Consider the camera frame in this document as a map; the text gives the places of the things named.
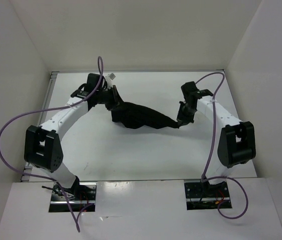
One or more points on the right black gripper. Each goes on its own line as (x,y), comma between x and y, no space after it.
(181,118)

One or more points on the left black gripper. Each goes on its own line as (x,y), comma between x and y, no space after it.
(116,98)

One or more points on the black skirt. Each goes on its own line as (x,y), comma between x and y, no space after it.
(134,116)

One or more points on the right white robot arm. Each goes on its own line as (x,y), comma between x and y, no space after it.
(233,139)

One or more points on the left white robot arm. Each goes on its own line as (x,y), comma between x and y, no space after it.
(43,147)

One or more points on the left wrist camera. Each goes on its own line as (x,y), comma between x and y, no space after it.
(109,80)

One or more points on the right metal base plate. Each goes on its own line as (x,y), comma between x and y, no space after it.
(205,196)

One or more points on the metal base plate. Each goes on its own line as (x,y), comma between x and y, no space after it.
(85,201)
(205,196)

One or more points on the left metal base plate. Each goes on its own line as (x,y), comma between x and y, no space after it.
(85,201)

